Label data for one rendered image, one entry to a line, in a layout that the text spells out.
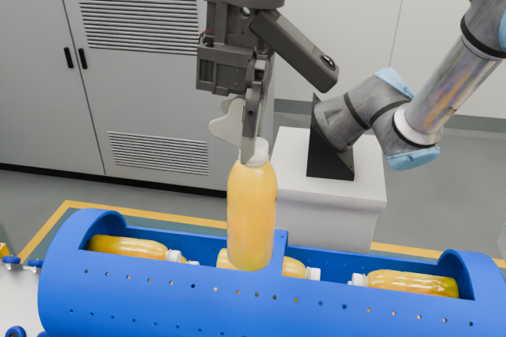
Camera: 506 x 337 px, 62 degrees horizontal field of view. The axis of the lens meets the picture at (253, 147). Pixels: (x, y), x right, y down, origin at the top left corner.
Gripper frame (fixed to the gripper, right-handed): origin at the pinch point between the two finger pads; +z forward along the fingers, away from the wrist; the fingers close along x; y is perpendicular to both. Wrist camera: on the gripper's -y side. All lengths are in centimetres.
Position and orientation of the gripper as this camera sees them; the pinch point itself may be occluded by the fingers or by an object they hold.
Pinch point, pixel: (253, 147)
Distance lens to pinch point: 55.9
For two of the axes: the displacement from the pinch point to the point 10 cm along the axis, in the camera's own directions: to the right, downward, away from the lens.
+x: -1.7, 5.1, -8.5
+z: -1.1, 8.4, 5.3
